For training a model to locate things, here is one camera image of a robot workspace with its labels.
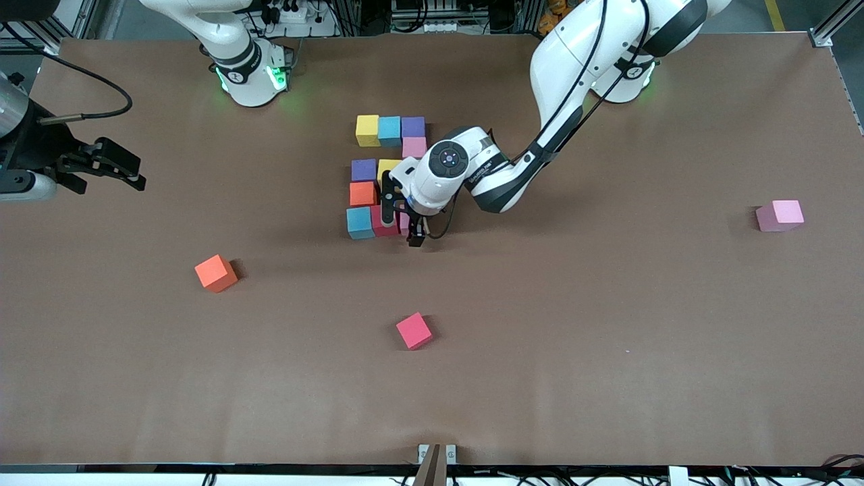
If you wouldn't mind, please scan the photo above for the red foam cube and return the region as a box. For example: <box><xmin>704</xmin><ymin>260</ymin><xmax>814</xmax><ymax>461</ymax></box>
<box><xmin>371</xmin><ymin>205</ymin><xmax>402</xmax><ymax>238</ymax></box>
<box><xmin>396</xmin><ymin>312</ymin><xmax>434</xmax><ymax>351</ymax></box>

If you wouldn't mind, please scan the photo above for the orange foam cube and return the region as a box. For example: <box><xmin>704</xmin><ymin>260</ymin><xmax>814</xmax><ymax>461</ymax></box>
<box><xmin>349</xmin><ymin>181</ymin><xmax>378</xmax><ymax>210</ymax></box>
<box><xmin>194</xmin><ymin>254</ymin><xmax>238</xmax><ymax>294</ymax></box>

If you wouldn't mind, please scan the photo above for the white power strip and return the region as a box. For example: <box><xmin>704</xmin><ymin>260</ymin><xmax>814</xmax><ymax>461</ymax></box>
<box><xmin>262</xmin><ymin>2</ymin><xmax>310</xmax><ymax>25</ymax></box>

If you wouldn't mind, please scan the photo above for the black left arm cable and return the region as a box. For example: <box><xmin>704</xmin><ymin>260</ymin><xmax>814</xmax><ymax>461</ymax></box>
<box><xmin>425</xmin><ymin>192</ymin><xmax>463</xmax><ymax>240</ymax></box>

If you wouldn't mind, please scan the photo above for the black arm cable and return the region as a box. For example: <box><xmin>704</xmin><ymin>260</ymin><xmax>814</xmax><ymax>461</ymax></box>
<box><xmin>425</xmin><ymin>192</ymin><xmax>463</xmax><ymax>240</ymax></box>
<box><xmin>0</xmin><ymin>24</ymin><xmax>133</xmax><ymax>125</ymax></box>

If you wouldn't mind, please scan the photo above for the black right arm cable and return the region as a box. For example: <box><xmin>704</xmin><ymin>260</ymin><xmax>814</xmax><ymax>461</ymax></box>
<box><xmin>0</xmin><ymin>24</ymin><xmax>133</xmax><ymax>125</ymax></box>

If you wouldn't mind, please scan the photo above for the silver metal bracket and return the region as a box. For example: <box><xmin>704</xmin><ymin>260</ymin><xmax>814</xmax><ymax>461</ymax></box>
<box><xmin>418</xmin><ymin>443</ymin><xmax>458</xmax><ymax>466</ymax></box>

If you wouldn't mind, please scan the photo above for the brown camera post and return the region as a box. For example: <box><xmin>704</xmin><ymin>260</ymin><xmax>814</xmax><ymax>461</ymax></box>
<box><xmin>412</xmin><ymin>443</ymin><xmax>444</xmax><ymax>486</ymax></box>

